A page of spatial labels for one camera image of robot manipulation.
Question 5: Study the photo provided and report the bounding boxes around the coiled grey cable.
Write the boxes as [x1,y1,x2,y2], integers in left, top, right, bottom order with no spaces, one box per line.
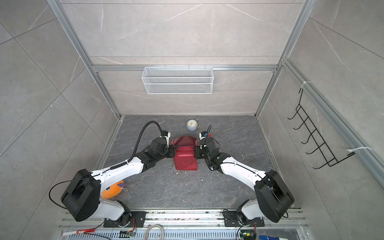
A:
[145,223,165,240]

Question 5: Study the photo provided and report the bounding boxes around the blue and white marker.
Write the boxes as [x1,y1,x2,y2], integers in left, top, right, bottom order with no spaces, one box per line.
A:
[259,236,288,240]

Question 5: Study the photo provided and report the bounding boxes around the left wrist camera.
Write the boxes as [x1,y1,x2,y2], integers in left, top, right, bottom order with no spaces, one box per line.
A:
[154,130,171,148]

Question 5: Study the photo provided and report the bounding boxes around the white wire mesh basket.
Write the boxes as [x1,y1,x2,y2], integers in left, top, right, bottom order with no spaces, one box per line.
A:
[142,67,214,95]

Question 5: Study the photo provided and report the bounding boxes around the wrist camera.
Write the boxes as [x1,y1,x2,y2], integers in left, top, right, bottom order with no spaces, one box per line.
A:
[199,131,216,147]
[154,130,171,148]

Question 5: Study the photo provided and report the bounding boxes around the red and white marker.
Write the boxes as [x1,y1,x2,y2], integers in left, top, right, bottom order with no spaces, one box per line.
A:
[61,229,95,237]

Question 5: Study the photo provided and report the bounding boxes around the aluminium front rail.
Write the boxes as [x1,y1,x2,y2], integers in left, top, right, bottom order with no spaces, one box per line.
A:
[54,209,313,240]

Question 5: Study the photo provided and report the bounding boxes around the black wire hook rack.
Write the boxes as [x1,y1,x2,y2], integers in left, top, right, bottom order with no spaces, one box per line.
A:
[287,89,355,170]

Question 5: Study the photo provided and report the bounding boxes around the small round white clock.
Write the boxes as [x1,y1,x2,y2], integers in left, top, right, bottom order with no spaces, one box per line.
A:
[187,119,199,132]

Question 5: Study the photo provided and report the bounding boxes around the orange plush toy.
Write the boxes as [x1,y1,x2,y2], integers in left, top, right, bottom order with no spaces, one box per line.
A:
[102,181,125,199]

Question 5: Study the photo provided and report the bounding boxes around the dark red wrapping paper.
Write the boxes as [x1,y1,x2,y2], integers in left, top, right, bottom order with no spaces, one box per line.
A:
[171,136,198,171]

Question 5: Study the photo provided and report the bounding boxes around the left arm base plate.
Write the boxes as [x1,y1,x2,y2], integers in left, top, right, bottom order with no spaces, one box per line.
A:
[103,212,147,228]

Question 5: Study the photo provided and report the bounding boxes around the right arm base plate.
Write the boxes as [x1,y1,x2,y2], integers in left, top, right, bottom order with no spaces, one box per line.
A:
[222,209,265,227]

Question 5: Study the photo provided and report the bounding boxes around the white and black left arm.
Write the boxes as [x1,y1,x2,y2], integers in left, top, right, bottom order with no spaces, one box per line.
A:
[55,121,174,227]

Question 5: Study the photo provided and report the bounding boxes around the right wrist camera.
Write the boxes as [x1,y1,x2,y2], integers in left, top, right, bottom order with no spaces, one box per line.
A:
[199,131,216,147]

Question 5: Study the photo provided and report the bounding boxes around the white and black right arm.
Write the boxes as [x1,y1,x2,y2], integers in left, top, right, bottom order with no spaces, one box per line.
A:
[195,145,295,226]

